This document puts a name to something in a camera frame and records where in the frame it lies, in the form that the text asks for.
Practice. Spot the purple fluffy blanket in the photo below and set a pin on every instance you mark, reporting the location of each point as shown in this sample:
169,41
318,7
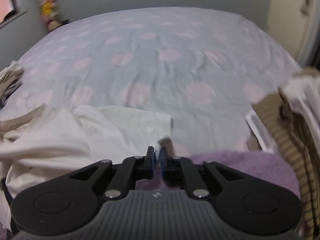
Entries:
269,167

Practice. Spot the window frame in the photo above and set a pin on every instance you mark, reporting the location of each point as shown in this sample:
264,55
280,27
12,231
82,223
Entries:
11,10

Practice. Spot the white garment in pile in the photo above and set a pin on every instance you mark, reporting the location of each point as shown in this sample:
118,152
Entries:
302,95

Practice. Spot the white t-shirt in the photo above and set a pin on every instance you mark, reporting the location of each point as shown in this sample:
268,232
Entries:
49,142

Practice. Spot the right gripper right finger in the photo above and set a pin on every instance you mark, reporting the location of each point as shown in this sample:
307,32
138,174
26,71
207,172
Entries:
240,204

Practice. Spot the brown striped garment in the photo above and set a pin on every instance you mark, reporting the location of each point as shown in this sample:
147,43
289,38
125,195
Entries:
295,145

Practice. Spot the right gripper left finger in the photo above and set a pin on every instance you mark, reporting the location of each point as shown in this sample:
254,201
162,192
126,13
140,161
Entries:
69,202

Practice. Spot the plush toy tube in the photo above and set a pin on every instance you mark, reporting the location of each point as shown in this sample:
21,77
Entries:
50,14

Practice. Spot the polka dot bed sheet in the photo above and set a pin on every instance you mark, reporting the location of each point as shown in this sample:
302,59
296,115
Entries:
205,68

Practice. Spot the grey clothes pile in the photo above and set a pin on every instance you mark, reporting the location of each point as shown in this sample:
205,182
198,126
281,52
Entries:
10,81

